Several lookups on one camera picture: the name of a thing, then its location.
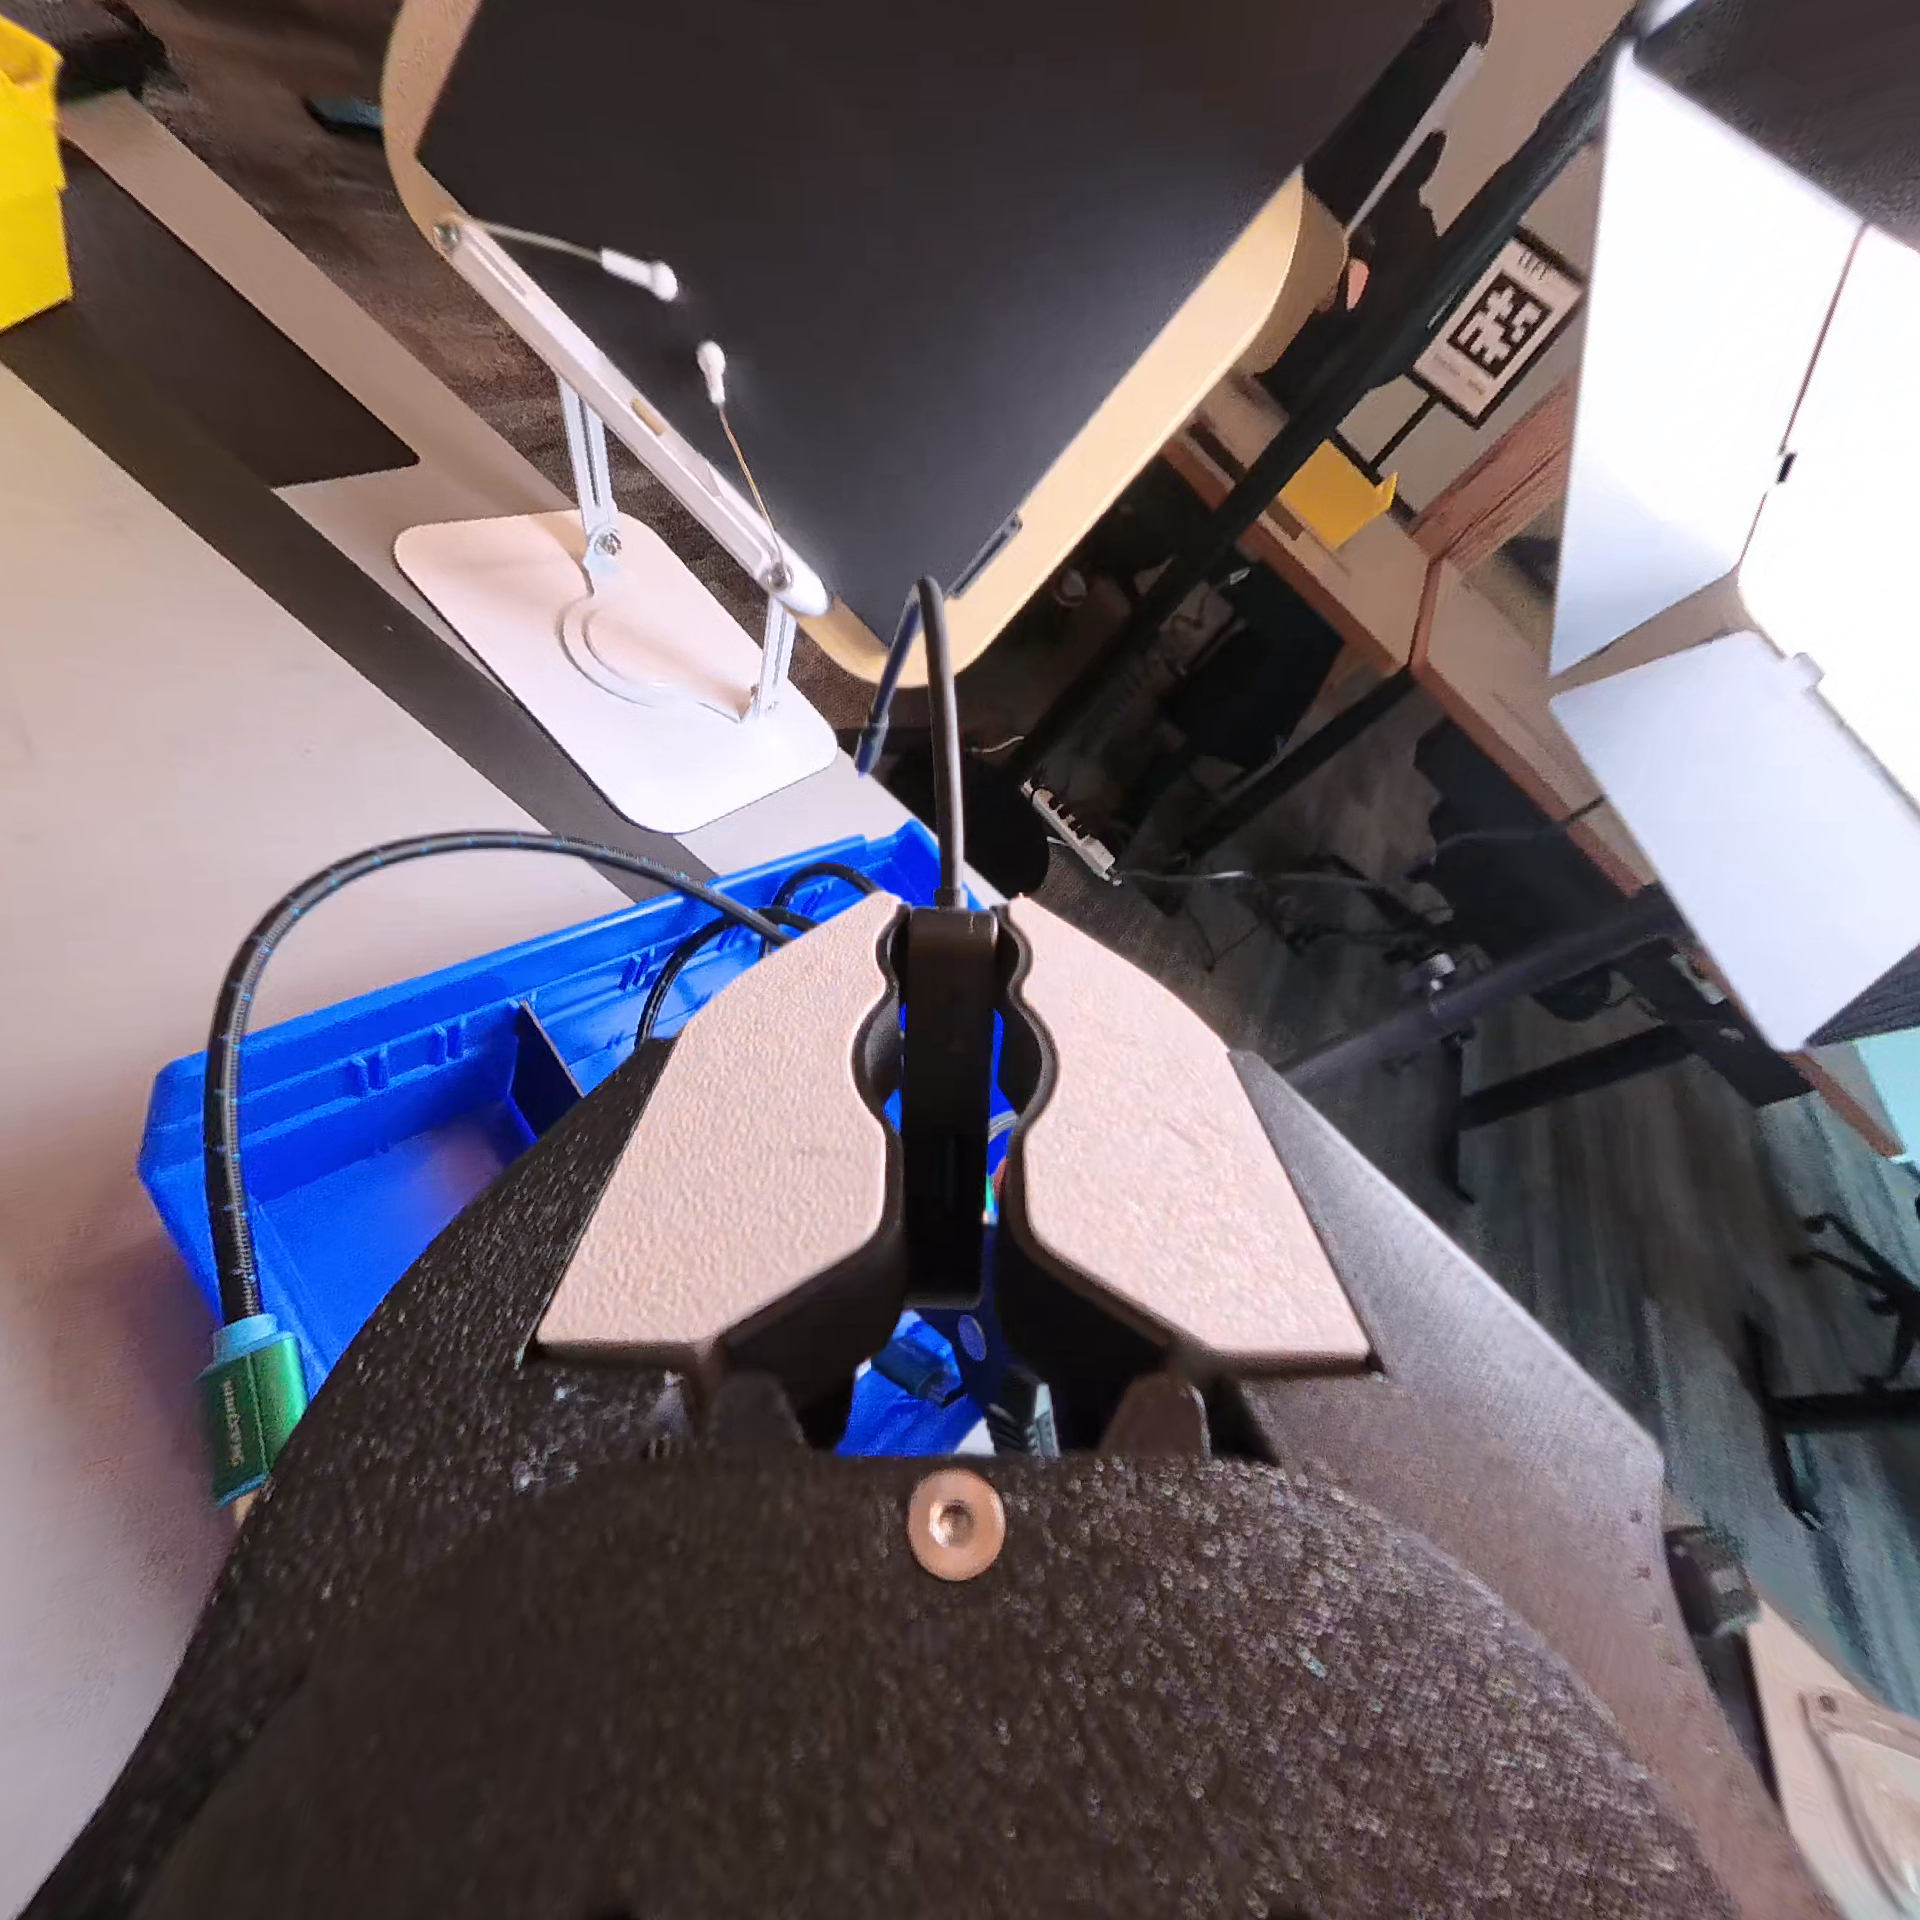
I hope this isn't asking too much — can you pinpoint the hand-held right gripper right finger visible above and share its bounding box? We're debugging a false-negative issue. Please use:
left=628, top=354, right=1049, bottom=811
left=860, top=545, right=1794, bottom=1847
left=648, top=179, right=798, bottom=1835
left=994, top=895, right=1377, bottom=1375

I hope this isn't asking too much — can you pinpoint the small yellow bin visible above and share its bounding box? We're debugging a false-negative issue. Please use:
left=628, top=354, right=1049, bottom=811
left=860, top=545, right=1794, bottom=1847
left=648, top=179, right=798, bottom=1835
left=1286, top=440, right=1401, bottom=552

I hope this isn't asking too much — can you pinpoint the black wood-framed board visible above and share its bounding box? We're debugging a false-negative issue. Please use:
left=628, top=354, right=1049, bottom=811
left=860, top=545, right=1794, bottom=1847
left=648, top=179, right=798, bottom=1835
left=381, top=0, right=1494, bottom=693

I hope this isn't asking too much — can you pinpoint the white power strip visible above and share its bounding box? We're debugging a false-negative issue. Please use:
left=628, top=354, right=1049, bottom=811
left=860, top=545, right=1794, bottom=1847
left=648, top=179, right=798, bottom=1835
left=1025, top=776, right=1123, bottom=883

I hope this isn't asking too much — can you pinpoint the white panel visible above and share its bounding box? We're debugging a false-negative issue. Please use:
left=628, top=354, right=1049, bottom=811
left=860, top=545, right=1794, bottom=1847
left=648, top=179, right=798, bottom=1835
left=1552, top=631, right=1920, bottom=1051
left=1545, top=58, right=1920, bottom=677

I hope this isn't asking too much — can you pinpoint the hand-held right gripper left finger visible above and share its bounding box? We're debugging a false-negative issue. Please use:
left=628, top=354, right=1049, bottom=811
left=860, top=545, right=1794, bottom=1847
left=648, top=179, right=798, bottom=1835
left=536, top=895, right=913, bottom=1373

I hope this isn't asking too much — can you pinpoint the black braided hdmi cable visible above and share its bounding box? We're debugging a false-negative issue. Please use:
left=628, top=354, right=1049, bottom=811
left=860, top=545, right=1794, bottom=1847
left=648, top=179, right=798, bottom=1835
left=198, top=829, right=798, bottom=1509

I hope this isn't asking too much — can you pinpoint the white tablet stand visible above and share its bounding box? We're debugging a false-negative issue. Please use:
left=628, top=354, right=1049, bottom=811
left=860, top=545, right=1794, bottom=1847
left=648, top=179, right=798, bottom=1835
left=393, top=216, right=841, bottom=833

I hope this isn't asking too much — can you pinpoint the black white marker tag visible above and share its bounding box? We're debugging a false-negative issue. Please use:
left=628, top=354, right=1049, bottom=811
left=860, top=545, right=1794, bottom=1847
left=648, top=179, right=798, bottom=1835
left=1410, top=230, right=1587, bottom=432

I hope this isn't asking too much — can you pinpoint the yellow storage bin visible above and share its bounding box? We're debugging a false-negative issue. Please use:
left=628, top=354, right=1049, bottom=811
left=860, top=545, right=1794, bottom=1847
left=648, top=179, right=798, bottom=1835
left=0, top=22, right=73, bottom=331

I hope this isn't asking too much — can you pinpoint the black plug cable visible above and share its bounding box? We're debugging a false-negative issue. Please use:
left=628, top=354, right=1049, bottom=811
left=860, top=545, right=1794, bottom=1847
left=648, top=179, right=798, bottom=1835
left=976, top=1362, right=1061, bottom=1459

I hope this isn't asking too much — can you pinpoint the blue storage bin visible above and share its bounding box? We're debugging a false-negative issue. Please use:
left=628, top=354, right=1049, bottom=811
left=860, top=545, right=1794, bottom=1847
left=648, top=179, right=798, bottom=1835
left=141, top=823, right=1086, bottom=1459

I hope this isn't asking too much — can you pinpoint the black adapter hub with cable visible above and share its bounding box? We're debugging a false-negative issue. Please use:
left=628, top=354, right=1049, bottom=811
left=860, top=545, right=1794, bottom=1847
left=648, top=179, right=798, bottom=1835
left=854, top=576, right=1008, bottom=1310

